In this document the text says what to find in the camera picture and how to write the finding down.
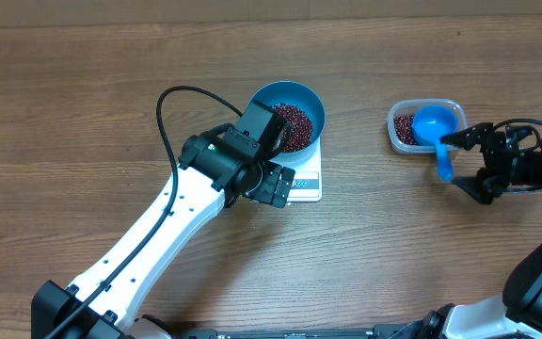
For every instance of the blue plastic measuring scoop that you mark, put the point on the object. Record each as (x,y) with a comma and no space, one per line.
(430,124)

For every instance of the red beans in bowl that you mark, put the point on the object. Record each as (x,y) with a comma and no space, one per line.
(301,127)

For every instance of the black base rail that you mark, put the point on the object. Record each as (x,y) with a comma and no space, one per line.
(294,333)

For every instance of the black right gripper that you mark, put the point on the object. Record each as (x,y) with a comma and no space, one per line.
(490,142)

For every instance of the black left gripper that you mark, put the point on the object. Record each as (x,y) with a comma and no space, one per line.
(267,193)

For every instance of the clear plastic container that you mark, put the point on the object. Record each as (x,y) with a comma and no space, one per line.
(410,108)

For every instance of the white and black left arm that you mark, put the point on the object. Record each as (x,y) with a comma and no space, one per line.
(103,302)

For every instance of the teal bowl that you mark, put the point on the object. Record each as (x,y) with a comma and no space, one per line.
(304,110)

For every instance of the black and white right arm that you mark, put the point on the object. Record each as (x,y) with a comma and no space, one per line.
(515,313)

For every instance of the white digital kitchen scale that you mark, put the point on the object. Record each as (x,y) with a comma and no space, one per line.
(307,185)

